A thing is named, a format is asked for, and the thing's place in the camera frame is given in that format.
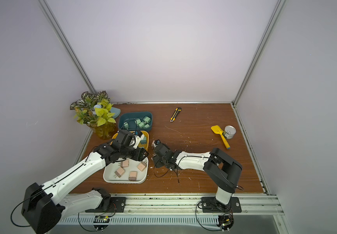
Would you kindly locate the silver tin can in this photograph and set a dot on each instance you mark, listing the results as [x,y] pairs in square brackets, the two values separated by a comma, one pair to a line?
[229,132]

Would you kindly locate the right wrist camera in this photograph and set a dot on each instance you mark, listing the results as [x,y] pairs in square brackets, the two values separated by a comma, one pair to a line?
[155,143]

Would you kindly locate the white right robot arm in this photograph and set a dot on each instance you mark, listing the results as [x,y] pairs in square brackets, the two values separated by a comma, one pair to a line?
[224,170]

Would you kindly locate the yellow toy shovel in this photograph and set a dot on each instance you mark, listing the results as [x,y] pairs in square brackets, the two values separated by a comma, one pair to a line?
[217,130]

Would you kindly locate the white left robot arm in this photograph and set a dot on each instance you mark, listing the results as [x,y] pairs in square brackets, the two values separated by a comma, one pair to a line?
[45,205]

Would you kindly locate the yellow black utility knife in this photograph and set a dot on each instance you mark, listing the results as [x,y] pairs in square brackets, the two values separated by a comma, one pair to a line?
[175,114]

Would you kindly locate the yellow storage bin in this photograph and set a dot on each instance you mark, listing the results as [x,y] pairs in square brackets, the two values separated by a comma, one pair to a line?
[129,140]

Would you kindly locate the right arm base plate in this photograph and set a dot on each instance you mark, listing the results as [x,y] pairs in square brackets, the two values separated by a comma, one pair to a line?
[211,205]

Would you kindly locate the white storage bin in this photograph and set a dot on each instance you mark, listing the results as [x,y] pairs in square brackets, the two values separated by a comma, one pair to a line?
[110,177]

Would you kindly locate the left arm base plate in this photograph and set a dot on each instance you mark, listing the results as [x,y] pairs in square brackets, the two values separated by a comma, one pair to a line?
[112,204]

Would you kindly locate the light blue dish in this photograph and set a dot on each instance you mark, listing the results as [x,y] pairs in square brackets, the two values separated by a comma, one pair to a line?
[115,111]

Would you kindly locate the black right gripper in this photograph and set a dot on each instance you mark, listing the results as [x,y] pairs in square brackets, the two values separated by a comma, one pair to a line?
[157,156]

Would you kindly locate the potted green plant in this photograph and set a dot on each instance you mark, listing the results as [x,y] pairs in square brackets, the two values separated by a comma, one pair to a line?
[94,111]

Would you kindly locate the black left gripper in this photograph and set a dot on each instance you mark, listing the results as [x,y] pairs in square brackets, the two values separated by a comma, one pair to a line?
[138,156]

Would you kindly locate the teal storage bin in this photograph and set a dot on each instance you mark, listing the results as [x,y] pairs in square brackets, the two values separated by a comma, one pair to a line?
[130,119]

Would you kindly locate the pink plug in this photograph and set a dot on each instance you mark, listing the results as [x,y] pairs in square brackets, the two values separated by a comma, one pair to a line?
[133,176]
[125,163]
[142,166]
[119,172]

